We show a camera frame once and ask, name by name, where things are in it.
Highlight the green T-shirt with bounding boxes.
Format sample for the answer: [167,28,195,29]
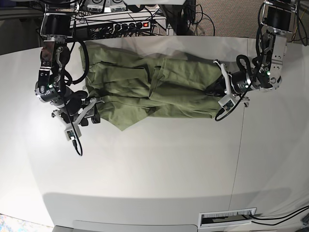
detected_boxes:
[82,42,222,131]

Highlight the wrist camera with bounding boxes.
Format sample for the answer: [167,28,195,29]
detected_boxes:
[64,128,82,141]
[218,95,236,112]

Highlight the black cable bottom right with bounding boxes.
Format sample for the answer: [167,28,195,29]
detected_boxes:
[251,205,309,226]

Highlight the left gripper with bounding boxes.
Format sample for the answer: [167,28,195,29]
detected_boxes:
[205,59,251,113]

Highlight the camera black cable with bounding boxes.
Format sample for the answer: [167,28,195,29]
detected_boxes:
[214,91,249,122]
[56,41,90,157]

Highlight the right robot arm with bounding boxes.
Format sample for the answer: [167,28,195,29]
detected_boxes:
[35,0,100,143]

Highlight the yellow cable on floor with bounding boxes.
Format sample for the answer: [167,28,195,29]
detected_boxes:
[291,9,305,42]

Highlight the black power strip red switch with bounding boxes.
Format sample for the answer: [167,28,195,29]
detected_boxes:
[113,22,152,31]

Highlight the table cable grommet slot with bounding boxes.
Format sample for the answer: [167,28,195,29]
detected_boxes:
[198,207,257,229]

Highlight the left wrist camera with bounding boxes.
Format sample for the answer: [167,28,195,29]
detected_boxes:
[218,95,236,112]

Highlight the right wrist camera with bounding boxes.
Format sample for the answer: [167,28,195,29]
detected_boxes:
[64,128,82,141]

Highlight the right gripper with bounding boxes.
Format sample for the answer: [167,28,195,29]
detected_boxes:
[51,90,100,131]

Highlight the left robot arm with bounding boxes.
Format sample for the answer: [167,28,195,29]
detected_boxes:
[206,0,300,121]

